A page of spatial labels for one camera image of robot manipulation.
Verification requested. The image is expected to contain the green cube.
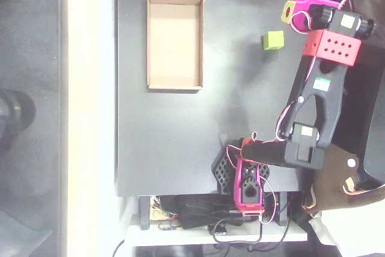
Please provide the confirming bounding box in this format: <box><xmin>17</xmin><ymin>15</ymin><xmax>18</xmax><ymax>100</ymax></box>
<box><xmin>262</xmin><ymin>30</ymin><xmax>285</xmax><ymax>51</ymax></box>

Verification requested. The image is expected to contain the black perforated arm base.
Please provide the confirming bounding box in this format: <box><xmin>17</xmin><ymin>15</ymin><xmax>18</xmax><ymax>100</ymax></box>
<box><xmin>211</xmin><ymin>148</ymin><xmax>271</xmax><ymax>196</ymax></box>

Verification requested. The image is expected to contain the cardboard box tray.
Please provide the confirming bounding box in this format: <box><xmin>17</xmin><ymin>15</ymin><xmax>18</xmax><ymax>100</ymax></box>
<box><xmin>146</xmin><ymin>0</ymin><xmax>205</xmax><ymax>91</ymax></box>

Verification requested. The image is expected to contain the grey-brown cloth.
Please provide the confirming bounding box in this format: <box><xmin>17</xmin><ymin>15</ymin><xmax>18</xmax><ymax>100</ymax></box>
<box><xmin>345</xmin><ymin>0</ymin><xmax>385</xmax><ymax>50</ymax></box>

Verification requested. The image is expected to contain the brown felt bag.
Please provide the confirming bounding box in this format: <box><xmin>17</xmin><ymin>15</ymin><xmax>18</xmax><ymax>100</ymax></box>
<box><xmin>300</xmin><ymin>144</ymin><xmax>385</xmax><ymax>217</ymax></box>

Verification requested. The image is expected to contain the black plug connector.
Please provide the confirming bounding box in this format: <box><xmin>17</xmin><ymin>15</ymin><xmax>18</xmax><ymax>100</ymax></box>
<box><xmin>209</xmin><ymin>223</ymin><xmax>228</xmax><ymax>237</ymax></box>

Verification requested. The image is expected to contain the light wooden tag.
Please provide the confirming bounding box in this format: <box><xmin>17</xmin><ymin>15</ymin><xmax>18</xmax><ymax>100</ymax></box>
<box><xmin>150</xmin><ymin>205</ymin><xmax>168</xmax><ymax>221</ymax></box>

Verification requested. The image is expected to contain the small circuit board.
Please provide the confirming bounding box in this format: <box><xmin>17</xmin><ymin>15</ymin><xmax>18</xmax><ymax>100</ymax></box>
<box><xmin>158</xmin><ymin>220</ymin><xmax>183</xmax><ymax>232</ymax></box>

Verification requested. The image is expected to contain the white shelf board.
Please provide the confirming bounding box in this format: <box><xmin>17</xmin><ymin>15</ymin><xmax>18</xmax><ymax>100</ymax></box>
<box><xmin>125</xmin><ymin>213</ymin><xmax>308</xmax><ymax>247</ymax></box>

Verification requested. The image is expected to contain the black cable bundle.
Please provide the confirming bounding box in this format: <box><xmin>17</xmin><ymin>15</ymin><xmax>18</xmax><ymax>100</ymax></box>
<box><xmin>159</xmin><ymin>194</ymin><xmax>243</xmax><ymax>230</ymax></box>

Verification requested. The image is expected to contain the black looped cable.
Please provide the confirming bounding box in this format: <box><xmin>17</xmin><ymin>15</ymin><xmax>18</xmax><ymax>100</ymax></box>
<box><xmin>212</xmin><ymin>217</ymin><xmax>292</xmax><ymax>252</ymax></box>

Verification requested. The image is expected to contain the black hanging cable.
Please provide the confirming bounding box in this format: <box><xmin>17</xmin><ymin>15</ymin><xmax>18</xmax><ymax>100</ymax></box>
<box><xmin>112</xmin><ymin>238</ymin><xmax>126</xmax><ymax>257</ymax></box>

